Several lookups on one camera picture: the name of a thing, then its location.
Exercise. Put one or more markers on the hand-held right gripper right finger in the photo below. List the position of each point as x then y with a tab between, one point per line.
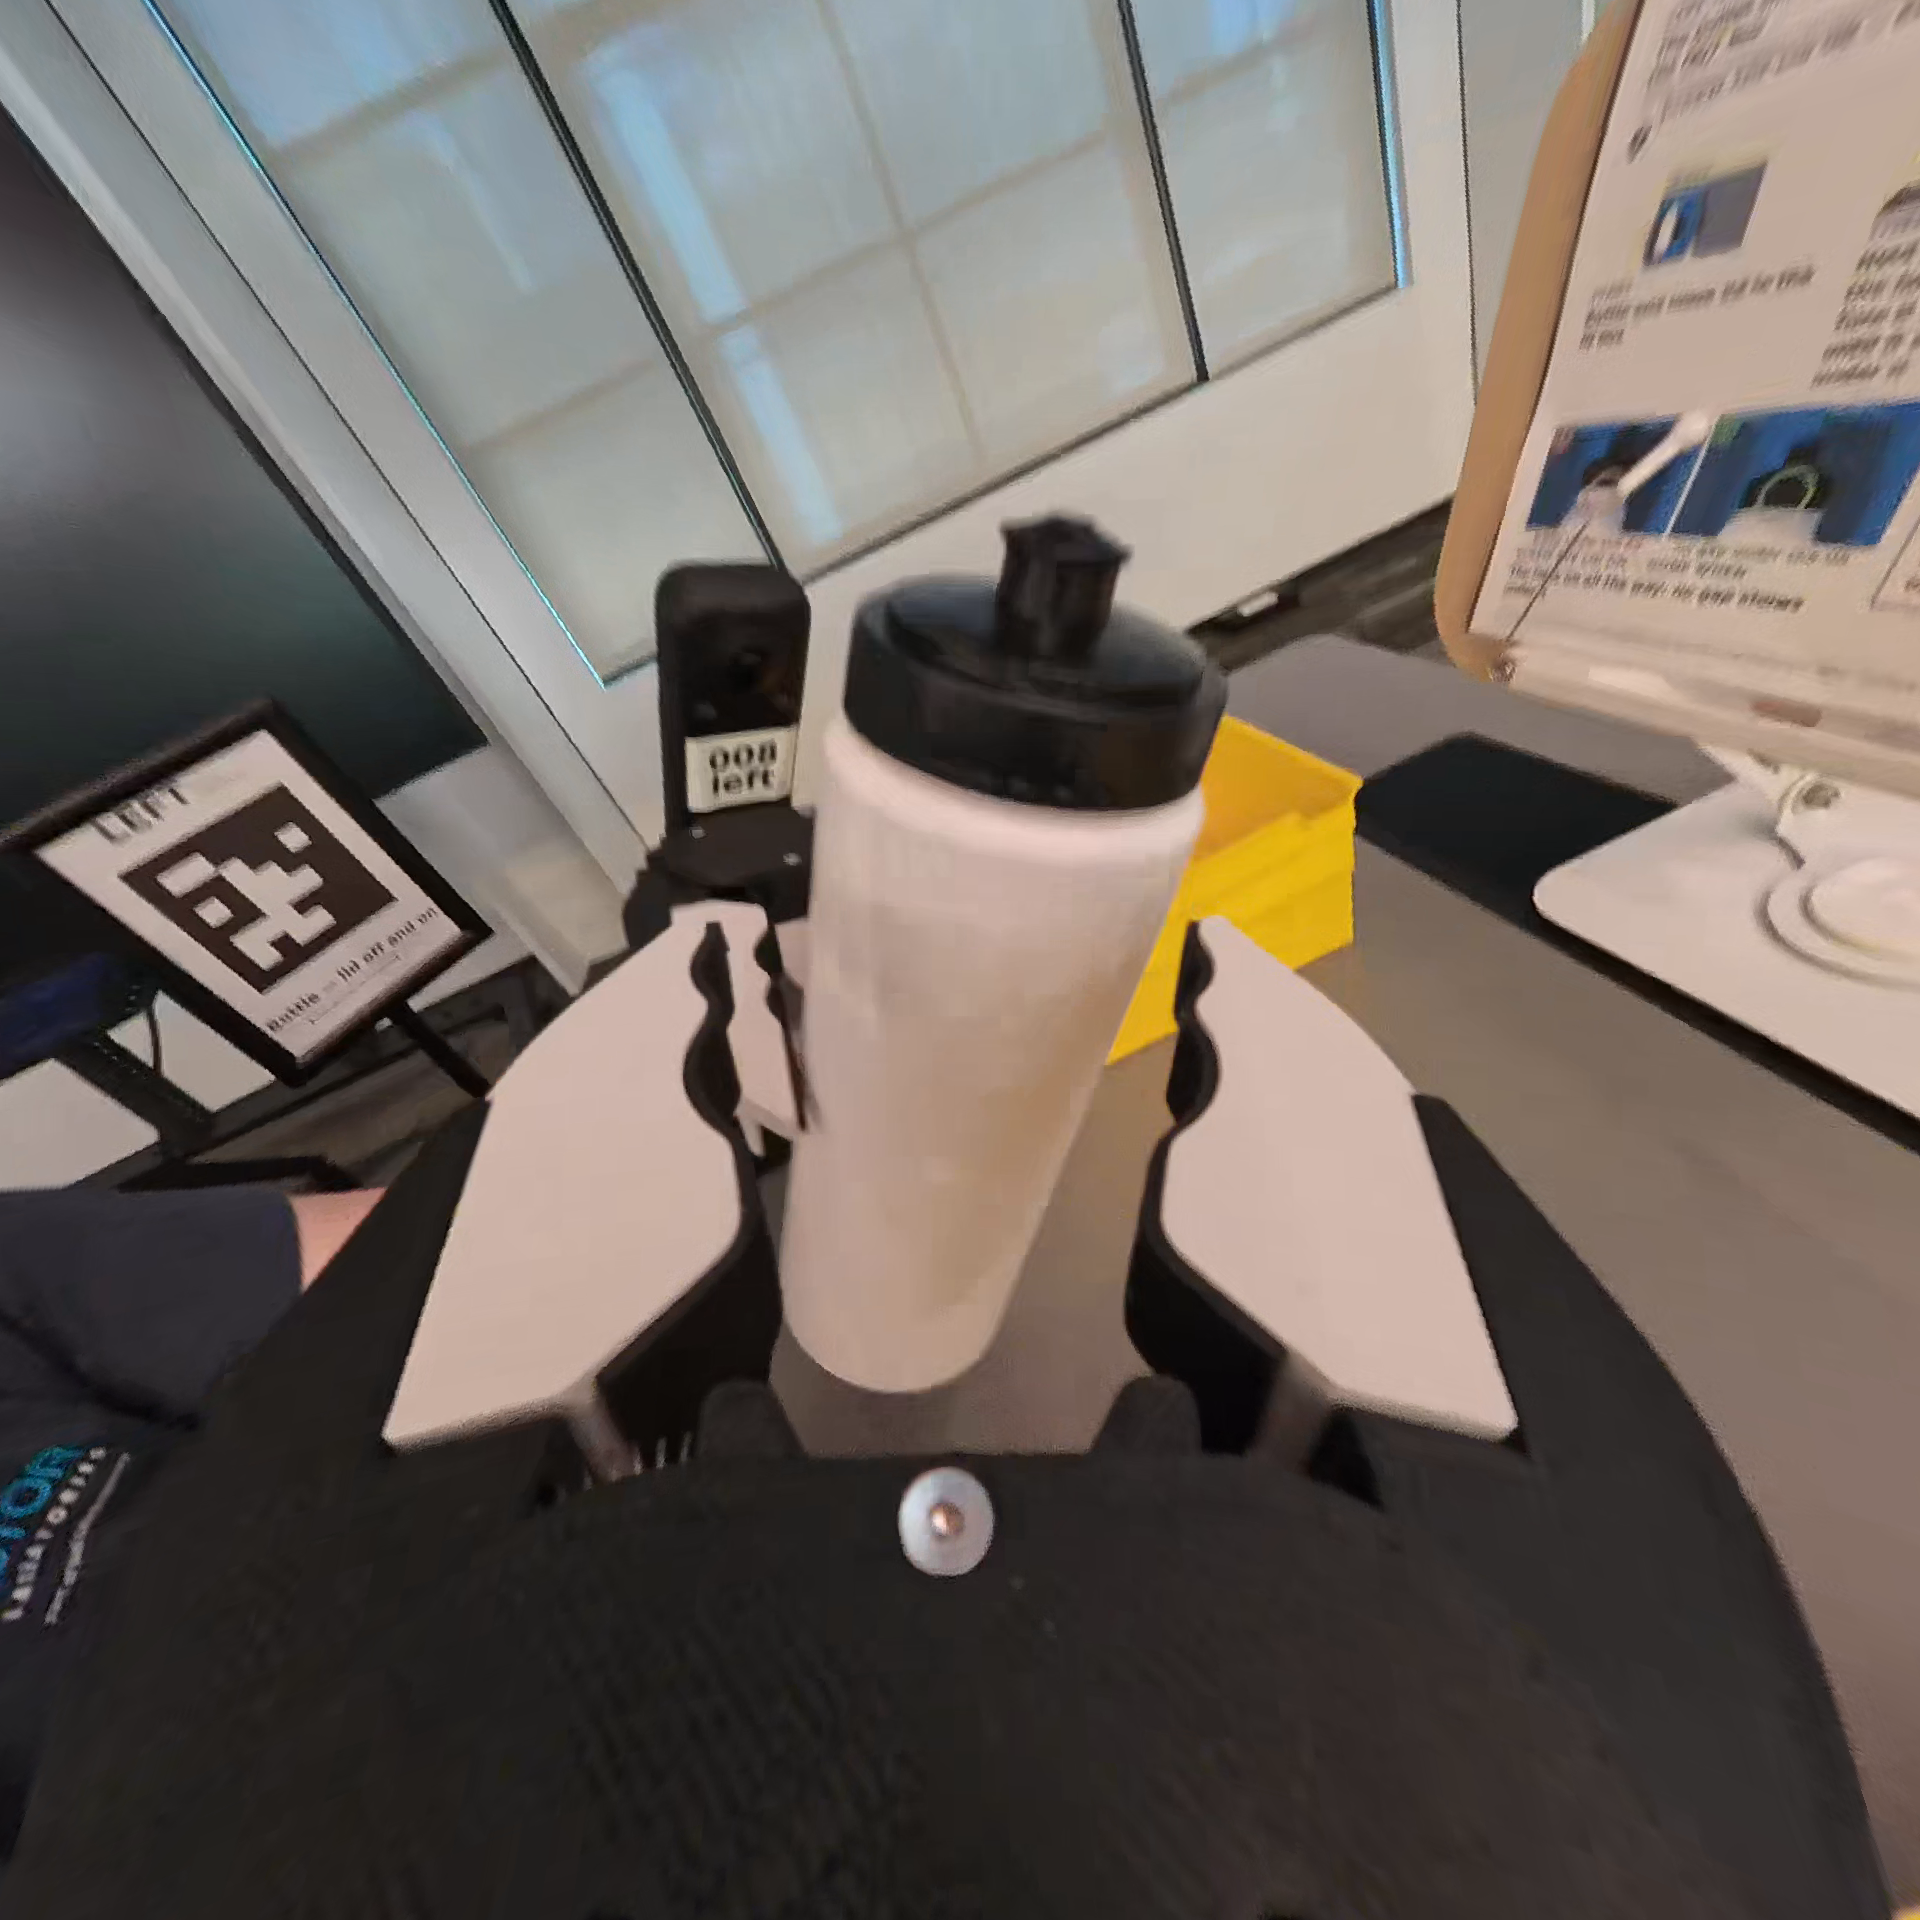
1321	1215

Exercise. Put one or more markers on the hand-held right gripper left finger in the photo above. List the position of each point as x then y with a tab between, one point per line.
570	1200

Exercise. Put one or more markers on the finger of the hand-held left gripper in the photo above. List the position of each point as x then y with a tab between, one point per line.
773	1089

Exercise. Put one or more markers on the white plastic bottle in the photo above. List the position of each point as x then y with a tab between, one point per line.
962	1049

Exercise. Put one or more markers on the black bottle lid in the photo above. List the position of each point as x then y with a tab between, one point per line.
1036	692

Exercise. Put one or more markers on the yellow plastic bin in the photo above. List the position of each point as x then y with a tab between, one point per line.
1277	855

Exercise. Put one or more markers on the black framed window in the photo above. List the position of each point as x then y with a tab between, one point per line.
751	301

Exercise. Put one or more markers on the black rectangular table pad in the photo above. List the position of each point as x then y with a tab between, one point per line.
1501	810

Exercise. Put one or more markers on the white stand base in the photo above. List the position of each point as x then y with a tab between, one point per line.
1651	901

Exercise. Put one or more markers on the black framed marker sign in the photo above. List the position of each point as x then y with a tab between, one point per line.
242	886

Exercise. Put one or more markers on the small black floor device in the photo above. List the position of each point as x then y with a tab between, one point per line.
1253	609

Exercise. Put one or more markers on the wooden document board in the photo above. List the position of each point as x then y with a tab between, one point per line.
1516	301

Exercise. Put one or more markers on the printed instruction sheet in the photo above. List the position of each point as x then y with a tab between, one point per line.
1724	301

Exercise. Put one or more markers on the large dark wall screen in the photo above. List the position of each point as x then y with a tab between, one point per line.
150	524

